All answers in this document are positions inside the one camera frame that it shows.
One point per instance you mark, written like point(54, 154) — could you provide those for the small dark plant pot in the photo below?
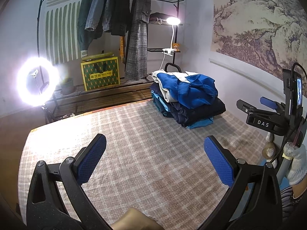
point(67, 86)

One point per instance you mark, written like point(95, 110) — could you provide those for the green striped wall tapestry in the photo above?
point(61, 38)

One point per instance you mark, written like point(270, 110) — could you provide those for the yellow green patterned box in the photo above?
point(100, 71)

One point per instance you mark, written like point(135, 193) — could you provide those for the black hanging coat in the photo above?
point(121, 18)

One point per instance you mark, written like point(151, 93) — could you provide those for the landscape painting wall scroll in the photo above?
point(268, 34)

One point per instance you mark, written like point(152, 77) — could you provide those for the plaid bed blanket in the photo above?
point(151, 163)

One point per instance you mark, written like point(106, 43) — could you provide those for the blue denim hanging jacket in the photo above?
point(100, 13)

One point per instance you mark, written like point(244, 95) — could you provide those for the dark green hanging jacket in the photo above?
point(85, 37)

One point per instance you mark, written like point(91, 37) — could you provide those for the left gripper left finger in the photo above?
point(88, 158)

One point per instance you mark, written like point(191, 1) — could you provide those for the light blue folded garment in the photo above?
point(185, 120)

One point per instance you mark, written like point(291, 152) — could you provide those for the right gloved hand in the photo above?
point(297, 170)

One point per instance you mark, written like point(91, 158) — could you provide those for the grey plaid hanging coat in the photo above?
point(136, 54)

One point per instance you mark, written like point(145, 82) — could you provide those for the navy quilted down jacket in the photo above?
point(204, 111)

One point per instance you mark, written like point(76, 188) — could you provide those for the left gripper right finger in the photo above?
point(222, 160)

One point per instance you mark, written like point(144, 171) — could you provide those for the small teddy bear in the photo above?
point(176, 47)

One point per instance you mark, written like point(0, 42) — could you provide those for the ring light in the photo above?
point(36, 81)

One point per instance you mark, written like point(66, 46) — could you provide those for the white clip desk lamp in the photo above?
point(172, 21)

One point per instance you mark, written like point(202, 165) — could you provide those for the grey and blue jacket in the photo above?
point(190, 89)

